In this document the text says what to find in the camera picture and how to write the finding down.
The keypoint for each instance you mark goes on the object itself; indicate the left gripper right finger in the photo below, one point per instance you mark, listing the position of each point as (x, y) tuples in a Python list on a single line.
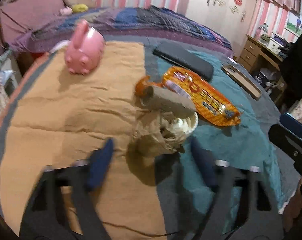
[(243, 206)]

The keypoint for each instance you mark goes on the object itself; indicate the yellow plush toy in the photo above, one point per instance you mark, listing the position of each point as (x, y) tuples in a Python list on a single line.
[(79, 8)]

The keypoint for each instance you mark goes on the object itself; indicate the black hanging coat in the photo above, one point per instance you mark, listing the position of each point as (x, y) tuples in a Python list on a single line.
[(291, 71)]

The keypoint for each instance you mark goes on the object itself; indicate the bed with purple sheet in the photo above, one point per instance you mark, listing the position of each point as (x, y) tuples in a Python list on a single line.
[(21, 18)]

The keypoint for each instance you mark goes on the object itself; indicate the tan phone case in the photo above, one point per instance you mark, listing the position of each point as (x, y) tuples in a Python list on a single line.
[(238, 77)]

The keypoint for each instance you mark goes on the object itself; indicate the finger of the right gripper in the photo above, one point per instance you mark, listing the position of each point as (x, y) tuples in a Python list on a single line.
[(288, 121)]

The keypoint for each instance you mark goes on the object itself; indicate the orange snack wrapper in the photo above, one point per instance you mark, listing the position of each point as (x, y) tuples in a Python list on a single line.
[(209, 102)]

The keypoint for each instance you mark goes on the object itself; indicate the wooden desk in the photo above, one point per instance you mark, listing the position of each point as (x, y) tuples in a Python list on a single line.
[(263, 65)]

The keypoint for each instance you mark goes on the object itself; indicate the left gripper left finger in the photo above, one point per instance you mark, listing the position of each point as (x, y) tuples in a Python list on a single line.
[(60, 206)]

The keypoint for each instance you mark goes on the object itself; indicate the white paper cup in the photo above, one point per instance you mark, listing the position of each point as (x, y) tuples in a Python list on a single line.
[(186, 125)]

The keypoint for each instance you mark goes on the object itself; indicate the white wardrobe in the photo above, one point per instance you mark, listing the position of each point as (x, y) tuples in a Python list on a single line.
[(229, 18)]

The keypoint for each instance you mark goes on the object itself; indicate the brown paper wad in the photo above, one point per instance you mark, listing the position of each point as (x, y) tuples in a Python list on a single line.
[(154, 134)]

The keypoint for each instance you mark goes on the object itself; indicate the striped plaid quilt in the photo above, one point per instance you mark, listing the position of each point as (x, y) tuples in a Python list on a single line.
[(131, 18)]

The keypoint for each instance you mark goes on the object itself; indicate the cardboard toilet roll tube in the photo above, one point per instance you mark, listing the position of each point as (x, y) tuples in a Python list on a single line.
[(157, 98)]

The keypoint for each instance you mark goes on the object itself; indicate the black wallet case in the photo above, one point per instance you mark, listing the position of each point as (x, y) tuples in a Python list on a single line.
[(181, 57)]

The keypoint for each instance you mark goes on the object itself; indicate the pink piggy bank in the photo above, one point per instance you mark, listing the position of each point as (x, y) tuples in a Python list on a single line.
[(85, 49)]

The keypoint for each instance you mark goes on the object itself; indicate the framed wedding photo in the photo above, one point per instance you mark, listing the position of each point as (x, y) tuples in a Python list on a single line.
[(294, 24)]

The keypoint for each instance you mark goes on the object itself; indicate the pink plush toy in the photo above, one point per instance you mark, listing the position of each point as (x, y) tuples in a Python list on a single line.
[(66, 11)]

